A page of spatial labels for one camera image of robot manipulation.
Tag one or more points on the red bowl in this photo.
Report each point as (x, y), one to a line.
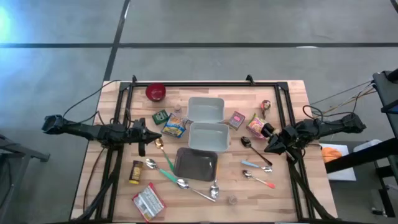
(155, 92)

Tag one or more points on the black spoon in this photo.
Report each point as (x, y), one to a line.
(245, 142)

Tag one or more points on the all silver spoon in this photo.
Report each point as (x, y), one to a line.
(183, 184)

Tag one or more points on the paprika tin with pink label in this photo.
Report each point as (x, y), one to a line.
(237, 120)

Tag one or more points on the black aluminium table frame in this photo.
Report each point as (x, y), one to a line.
(202, 84)

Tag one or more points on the white plastic container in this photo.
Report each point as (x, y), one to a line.
(368, 144)

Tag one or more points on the dark grey plastic bin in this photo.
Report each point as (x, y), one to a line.
(196, 165)

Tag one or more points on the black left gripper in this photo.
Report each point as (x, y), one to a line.
(141, 137)

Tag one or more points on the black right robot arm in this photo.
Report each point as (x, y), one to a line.
(329, 124)

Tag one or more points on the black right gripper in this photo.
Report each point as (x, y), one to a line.
(287, 138)

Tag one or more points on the light grey plastic bin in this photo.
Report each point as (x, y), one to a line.
(205, 109)
(208, 137)

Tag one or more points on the amber sauce bottle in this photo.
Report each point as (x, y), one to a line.
(265, 105)

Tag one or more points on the red white food packet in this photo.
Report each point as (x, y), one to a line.
(148, 202)

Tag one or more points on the small green tin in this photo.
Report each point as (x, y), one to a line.
(160, 117)

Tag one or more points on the pink green noodle packet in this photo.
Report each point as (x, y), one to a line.
(255, 126)

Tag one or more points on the grey metal stand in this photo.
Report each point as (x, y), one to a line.
(37, 155)

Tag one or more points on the black metal stand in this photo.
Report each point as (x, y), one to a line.
(385, 90)

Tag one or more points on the orange cloth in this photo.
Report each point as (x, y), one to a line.
(331, 154)

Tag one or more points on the white flat box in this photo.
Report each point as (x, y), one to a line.
(342, 174)

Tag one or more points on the brown jar yellow lid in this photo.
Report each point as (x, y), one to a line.
(136, 172)

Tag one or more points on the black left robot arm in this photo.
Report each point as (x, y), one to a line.
(87, 130)

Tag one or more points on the blue yellow snack packet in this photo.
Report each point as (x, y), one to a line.
(173, 126)

